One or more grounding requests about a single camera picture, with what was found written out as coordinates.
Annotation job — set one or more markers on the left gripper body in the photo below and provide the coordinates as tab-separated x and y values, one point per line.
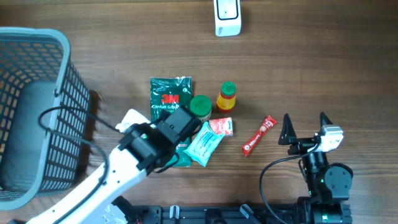
164	117

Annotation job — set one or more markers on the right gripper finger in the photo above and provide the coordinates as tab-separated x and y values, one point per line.
324	120
287	135

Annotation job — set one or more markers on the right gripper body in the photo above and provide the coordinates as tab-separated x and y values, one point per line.
301	147

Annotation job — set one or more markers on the red Nescafe stick sachet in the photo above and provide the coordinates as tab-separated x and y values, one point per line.
266	125

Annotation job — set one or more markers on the green lid small jar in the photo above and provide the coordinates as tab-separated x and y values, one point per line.
201	107

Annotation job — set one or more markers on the green 3M gloves packet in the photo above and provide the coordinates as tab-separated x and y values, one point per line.
168	94

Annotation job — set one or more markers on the teal wet wipes pack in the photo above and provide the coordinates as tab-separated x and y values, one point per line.
204	144

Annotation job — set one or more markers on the red white small box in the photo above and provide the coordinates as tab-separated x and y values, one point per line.
222	126

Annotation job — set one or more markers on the yellow bottle green cap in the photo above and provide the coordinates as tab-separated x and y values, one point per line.
226	99

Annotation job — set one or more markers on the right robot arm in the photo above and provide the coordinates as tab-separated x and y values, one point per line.
328	184

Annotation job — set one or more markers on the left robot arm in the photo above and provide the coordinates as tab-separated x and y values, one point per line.
144	148

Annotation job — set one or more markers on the white barcode scanner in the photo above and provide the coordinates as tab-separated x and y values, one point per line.
228	20

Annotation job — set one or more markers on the grey plastic mesh basket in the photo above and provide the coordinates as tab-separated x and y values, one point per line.
44	101

